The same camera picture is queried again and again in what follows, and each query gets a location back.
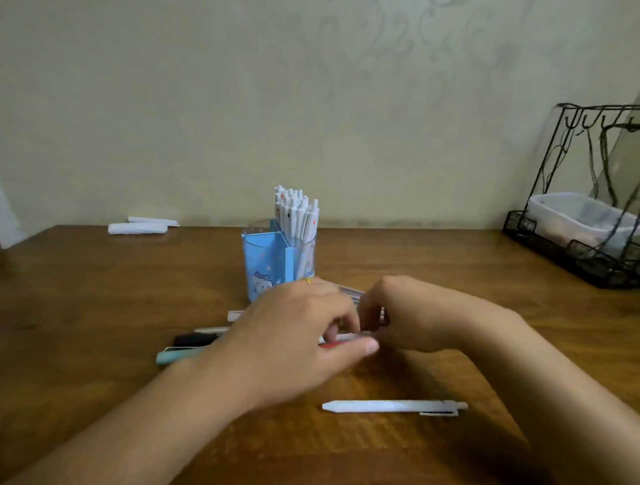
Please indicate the person's left hand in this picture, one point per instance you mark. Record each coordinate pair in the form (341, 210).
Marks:
(285, 345)

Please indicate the person's right hand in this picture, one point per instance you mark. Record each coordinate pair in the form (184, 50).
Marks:
(425, 315)

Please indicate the thin rolled white paper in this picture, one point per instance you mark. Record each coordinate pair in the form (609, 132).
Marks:
(152, 221)

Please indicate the clear plastic container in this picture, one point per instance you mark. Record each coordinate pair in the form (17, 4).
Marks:
(560, 215)

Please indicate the person's right forearm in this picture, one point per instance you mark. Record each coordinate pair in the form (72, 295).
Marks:
(575, 394)

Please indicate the black pen white print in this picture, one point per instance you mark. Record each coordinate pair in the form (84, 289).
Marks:
(195, 340)

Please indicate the stack of frosted capped pens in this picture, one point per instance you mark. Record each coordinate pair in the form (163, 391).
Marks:
(352, 292)

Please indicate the brown wooden table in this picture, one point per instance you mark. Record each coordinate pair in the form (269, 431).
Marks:
(100, 300)

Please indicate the red pen silver clip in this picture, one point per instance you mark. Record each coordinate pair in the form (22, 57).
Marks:
(332, 345)

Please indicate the thick rolled white paper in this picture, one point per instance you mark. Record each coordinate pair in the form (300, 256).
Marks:
(137, 229)

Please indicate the grey green pen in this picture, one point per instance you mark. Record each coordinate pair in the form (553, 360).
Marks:
(177, 356)

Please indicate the bunch of white pens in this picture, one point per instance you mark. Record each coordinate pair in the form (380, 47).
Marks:
(295, 215)

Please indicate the blue pen holder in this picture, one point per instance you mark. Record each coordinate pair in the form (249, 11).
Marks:
(265, 265)

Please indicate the plain white click pen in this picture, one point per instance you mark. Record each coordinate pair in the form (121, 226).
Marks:
(390, 406)

